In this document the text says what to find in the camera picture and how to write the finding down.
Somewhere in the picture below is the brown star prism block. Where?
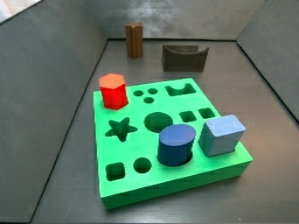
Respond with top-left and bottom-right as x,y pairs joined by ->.
126,22 -> 145,58

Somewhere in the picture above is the green shape sorter board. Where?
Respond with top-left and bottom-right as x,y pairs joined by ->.
94,78 -> 253,209

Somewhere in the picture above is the red hexagonal prism block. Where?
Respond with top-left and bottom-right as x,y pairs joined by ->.
99,73 -> 129,110

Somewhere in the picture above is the dark blue cylinder block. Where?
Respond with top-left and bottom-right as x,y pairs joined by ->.
158,124 -> 197,167

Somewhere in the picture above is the light blue square block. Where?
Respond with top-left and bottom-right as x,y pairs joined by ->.
199,115 -> 246,158

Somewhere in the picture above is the dark olive arch block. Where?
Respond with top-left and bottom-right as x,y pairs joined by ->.
163,45 -> 210,72

